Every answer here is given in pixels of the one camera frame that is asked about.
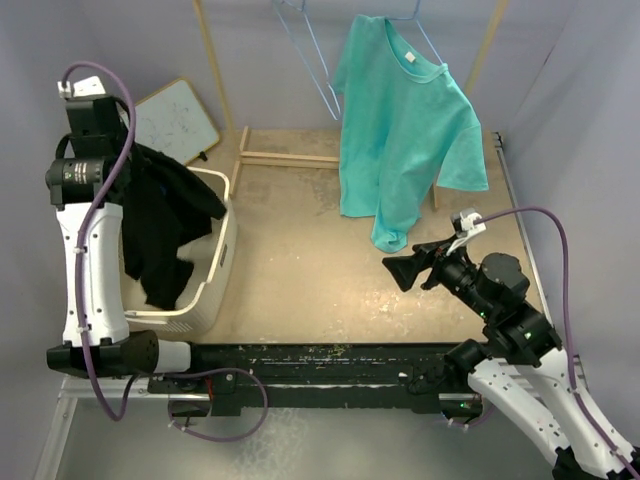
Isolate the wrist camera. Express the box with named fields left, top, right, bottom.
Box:
left=57, top=76, right=106, bottom=100
left=446, top=208, right=486, bottom=256

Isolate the small whiteboard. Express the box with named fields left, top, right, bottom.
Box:
left=135, top=78, right=220, bottom=165

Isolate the wooden clothes rack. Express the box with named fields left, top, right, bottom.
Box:
left=192, top=0, right=510, bottom=193

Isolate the blue wire hanger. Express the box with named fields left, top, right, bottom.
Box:
left=389, top=0, right=444, bottom=64
left=271, top=0, right=342, bottom=121

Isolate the cream laundry basket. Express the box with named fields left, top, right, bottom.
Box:
left=121, top=167, right=238, bottom=336

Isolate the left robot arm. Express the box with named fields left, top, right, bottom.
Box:
left=45, top=94, right=206, bottom=392

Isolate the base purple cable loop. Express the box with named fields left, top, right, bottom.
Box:
left=167, top=369, right=273, bottom=444

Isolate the black t shirt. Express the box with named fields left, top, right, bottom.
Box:
left=122, top=144, right=227, bottom=310

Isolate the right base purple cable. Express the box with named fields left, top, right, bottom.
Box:
left=444, top=399, right=496, bottom=430

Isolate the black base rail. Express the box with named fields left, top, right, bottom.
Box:
left=148, top=343, right=484, bottom=418

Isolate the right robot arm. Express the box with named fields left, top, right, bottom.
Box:
left=382, top=241, right=639, bottom=479

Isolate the teal t shirt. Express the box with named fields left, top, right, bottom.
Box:
left=332, top=15, right=489, bottom=253

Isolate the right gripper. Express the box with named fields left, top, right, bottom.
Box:
left=382, top=232, right=495, bottom=318

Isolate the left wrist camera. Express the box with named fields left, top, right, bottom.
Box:
left=57, top=76, right=106, bottom=100

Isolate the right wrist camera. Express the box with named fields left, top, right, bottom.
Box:
left=446, top=208, right=486, bottom=256

